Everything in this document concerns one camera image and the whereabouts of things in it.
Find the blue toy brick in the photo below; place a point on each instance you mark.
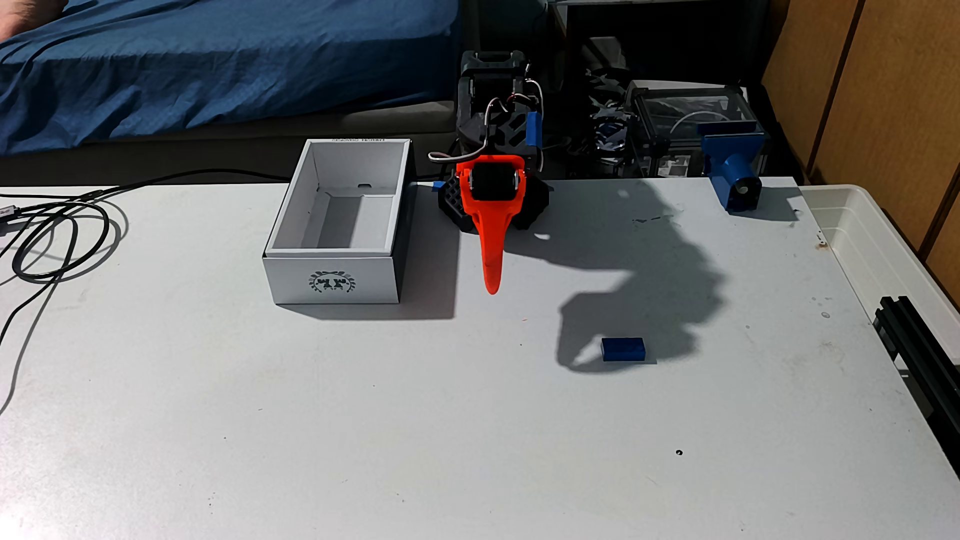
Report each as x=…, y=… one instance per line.
x=622, y=349

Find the white cardboard box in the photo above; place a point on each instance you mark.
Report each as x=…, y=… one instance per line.
x=330, y=281

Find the blue bed sheet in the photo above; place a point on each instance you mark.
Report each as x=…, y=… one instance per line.
x=225, y=60

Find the black aluminium extrusion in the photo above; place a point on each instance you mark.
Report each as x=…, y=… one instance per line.
x=919, y=352

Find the person's bare limb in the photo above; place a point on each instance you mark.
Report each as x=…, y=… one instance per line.
x=26, y=13

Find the wooden cabinet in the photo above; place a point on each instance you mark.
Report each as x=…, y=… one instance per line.
x=892, y=90

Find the white plastic bin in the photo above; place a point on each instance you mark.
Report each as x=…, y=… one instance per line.
x=862, y=240

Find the blue printed clamp mount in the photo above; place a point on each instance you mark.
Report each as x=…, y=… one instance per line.
x=733, y=176

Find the clear enclosure with black frame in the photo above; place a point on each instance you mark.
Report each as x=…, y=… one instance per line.
x=690, y=112

